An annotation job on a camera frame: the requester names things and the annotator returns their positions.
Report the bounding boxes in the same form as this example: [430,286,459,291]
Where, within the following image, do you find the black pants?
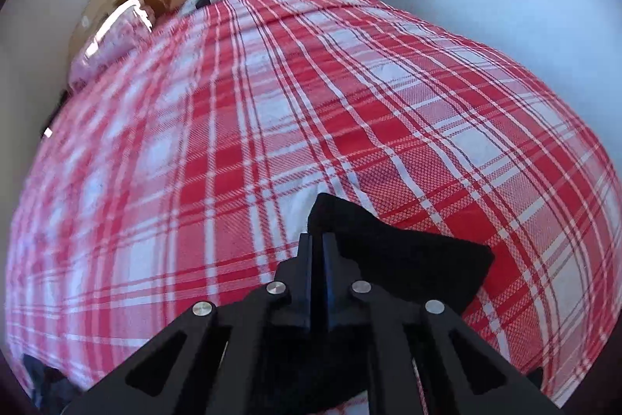
[307,193,494,315]

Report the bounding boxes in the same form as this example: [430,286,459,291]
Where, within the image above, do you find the pink floral pillow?
[68,0,155,95]

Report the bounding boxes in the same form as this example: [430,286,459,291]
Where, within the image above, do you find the black item beside bed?
[22,354,83,415]

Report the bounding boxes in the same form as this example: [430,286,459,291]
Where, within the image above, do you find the red white plaid bedspread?
[5,0,621,404]

